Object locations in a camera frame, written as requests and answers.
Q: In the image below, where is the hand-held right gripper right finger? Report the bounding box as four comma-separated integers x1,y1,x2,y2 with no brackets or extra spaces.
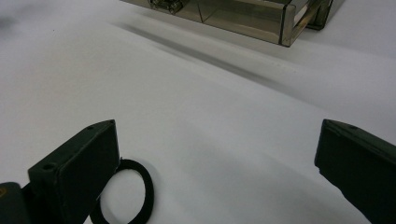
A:
314,119,396,224

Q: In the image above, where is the mirrored metal box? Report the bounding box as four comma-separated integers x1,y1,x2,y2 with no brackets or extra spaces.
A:
120,0,345,48

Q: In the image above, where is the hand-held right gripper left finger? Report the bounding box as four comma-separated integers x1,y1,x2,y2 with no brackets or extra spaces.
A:
27,119,121,224

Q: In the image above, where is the black rubber ring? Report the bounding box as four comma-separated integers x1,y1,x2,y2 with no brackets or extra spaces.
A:
89,158,155,224

